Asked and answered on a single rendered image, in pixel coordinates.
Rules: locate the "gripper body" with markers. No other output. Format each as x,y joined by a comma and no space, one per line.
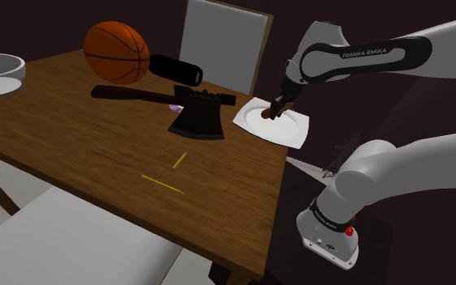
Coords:
281,103

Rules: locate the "brown oblong thing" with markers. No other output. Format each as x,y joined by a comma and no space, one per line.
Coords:
266,113

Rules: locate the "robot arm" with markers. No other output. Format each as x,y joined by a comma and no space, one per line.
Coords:
417,162

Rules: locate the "white square plate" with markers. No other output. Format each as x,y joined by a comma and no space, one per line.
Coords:
285,131

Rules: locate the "small purple thing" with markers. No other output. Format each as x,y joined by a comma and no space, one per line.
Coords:
175,108

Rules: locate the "black cylinder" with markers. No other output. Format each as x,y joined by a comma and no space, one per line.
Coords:
174,70

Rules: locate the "short yellow pencil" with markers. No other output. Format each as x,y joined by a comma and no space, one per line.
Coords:
180,160

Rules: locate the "long yellow pencil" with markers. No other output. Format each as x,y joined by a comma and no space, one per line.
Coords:
161,184

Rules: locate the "orange basketball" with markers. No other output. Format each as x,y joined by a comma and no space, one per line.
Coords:
115,51

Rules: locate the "wooden table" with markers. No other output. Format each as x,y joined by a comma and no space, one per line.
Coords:
93,138

